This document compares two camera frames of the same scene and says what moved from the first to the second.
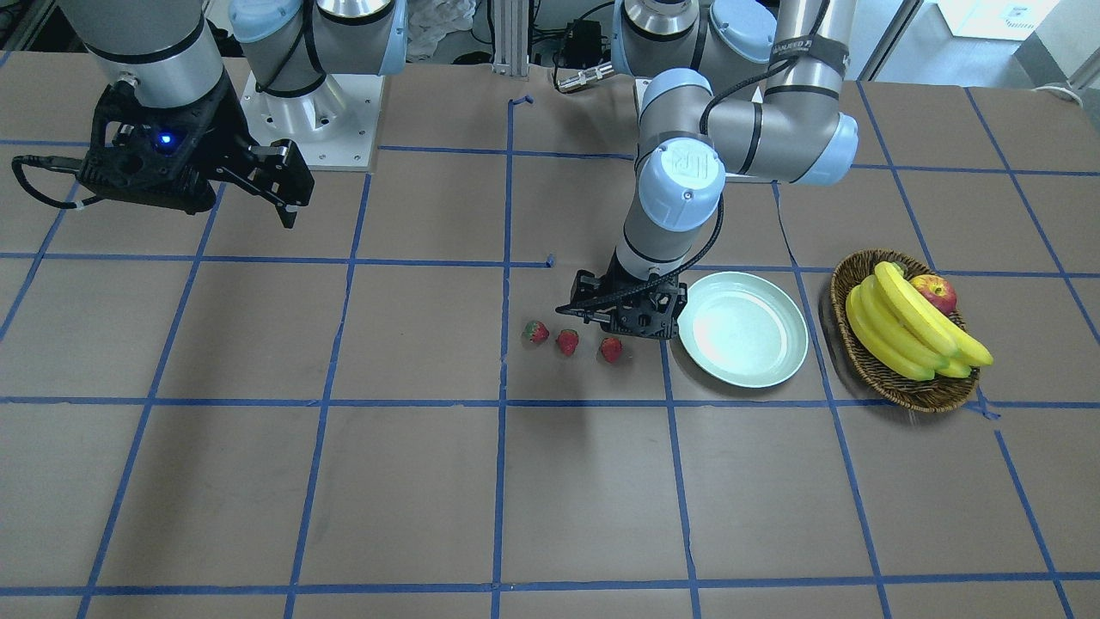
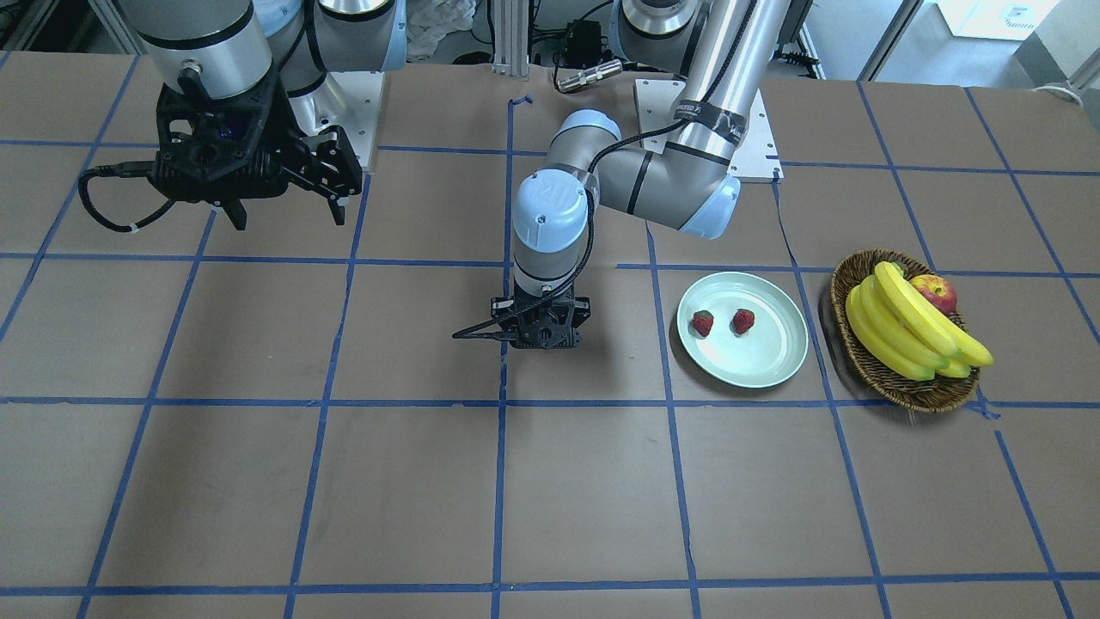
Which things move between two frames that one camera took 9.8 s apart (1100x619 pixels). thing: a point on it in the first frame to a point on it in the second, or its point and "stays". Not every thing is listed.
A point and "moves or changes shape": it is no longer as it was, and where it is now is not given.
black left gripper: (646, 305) to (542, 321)
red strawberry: (611, 348) to (742, 320)
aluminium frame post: (511, 37) stays
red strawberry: (568, 340) moves or changes shape
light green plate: (743, 329) stays
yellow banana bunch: (906, 332) stays
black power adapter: (583, 43) stays
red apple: (937, 290) stays
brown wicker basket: (941, 394) stays
